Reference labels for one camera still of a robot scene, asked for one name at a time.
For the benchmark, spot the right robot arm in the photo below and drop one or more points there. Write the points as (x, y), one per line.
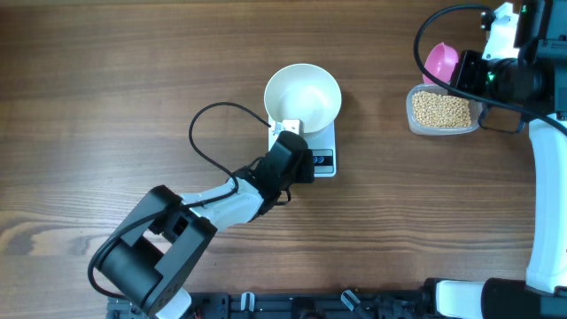
(533, 84)

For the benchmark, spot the white digital kitchen scale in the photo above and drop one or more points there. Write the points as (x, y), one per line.
(323, 145)

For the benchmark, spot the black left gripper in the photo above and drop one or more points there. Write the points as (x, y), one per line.
(306, 174)

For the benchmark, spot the soybeans in container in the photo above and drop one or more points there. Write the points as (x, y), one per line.
(438, 111)

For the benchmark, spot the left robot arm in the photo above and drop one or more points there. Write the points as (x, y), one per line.
(150, 255)

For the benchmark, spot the clear plastic container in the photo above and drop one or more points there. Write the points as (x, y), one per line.
(418, 129)

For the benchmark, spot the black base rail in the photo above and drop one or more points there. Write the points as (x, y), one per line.
(349, 304)

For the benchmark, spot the white bowl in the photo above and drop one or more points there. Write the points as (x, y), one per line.
(303, 92)

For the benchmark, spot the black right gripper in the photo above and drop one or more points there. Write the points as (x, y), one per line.
(462, 76)

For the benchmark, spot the pink plastic measuring scoop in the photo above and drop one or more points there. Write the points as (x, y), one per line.
(442, 62)

